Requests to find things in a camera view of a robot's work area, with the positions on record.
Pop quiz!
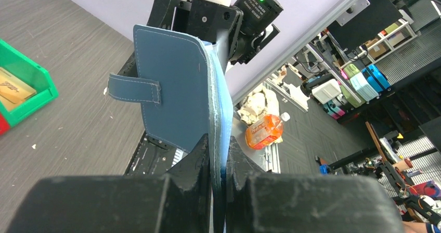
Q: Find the orange drink bottle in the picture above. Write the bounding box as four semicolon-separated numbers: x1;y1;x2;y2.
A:
245;112;291;150

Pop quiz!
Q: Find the red plastic bin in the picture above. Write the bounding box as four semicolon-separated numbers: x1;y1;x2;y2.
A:
0;114;10;135

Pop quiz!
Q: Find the blue leather card holder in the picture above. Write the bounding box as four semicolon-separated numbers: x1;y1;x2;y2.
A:
108;24;234;232

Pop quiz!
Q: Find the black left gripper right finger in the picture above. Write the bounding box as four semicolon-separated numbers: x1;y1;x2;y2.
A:
226;138;404;232

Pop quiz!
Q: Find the gold card in green bin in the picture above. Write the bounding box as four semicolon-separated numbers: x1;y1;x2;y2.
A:
1;67;36;111

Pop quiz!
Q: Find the crumpled beige cloth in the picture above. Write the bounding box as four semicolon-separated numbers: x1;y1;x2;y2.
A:
238;84;280;125

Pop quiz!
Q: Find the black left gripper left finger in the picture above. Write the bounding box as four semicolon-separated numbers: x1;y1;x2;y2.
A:
7;135;211;232

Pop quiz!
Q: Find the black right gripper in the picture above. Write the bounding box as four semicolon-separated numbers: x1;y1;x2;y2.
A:
147;0;243;72

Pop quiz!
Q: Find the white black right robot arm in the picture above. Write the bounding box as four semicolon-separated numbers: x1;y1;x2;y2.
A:
147;0;283;70

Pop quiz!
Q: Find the green plastic bin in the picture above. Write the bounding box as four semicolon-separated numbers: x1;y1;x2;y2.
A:
1;40;59;134

